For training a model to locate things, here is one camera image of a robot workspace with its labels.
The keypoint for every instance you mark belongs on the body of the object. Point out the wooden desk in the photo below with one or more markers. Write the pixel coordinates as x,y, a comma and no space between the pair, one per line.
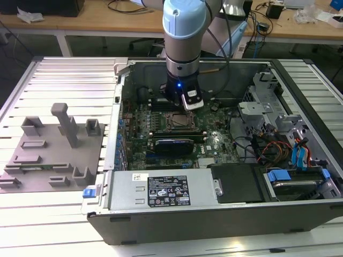
93,20

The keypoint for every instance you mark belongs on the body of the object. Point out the blue box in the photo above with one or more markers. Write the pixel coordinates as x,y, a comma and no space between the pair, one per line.
337,4

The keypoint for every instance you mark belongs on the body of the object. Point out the black plastic cover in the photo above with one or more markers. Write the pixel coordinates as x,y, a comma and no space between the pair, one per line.
235,182

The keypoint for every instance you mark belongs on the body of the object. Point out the white flat box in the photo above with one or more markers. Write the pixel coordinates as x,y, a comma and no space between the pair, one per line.
298,2

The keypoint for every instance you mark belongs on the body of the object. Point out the green RAM stick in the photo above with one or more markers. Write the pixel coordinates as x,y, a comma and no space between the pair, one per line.
45,167

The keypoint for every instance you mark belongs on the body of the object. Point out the open black PC case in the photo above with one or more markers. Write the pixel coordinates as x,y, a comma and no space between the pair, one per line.
187,222

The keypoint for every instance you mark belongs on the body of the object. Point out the black graphics card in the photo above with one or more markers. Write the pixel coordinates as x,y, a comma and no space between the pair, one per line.
174,146

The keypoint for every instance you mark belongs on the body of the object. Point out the black office chair base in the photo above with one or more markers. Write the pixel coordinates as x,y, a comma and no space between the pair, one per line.
142,42

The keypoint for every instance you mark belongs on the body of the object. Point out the small black box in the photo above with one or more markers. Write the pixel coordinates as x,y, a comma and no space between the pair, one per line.
274,10

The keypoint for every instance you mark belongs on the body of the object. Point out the CPU socket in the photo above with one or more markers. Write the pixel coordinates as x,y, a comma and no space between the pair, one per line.
195,114

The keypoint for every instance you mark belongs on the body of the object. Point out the green motherboard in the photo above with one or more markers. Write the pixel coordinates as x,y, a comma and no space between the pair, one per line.
226,150

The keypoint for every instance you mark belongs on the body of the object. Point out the large black box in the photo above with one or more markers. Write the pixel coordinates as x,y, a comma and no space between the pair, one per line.
53,6

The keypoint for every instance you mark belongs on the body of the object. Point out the round coin cell battery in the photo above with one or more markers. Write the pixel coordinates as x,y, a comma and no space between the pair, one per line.
215,106

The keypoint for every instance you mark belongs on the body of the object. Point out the hard disk blue carrier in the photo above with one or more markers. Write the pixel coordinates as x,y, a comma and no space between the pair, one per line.
278,175

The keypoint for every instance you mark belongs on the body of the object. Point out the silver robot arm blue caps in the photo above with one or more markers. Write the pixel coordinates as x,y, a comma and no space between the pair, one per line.
182,45

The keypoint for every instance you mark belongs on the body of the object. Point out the crumpled white plastic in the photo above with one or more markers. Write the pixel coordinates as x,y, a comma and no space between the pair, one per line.
30,15

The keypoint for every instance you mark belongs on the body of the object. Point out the clear plastic bag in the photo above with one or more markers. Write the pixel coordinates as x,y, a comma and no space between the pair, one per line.
308,14

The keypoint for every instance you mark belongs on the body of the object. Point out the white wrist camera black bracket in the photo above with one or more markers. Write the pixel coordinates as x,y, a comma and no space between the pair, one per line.
194,105

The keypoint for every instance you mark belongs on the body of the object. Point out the grey power supply unit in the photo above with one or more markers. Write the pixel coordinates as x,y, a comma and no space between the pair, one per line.
126,190

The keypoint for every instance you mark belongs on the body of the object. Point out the black expansion slot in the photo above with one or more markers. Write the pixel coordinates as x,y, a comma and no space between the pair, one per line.
166,161

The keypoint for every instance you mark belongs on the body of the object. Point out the blue case latch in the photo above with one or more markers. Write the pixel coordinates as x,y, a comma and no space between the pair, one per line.
89,193

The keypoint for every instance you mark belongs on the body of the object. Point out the grey parts rack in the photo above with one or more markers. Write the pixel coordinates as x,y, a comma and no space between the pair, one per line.
53,152

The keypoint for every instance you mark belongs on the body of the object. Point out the black upright box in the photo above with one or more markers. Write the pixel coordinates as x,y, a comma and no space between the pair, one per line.
248,8

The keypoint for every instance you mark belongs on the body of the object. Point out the small silver heatsink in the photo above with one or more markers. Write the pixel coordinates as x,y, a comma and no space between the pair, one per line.
206,162

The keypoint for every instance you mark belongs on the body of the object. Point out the small power adapter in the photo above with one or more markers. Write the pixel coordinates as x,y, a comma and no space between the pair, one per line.
263,27

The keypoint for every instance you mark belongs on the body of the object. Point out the silver metal drive cage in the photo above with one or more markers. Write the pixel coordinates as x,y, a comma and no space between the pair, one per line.
253,108

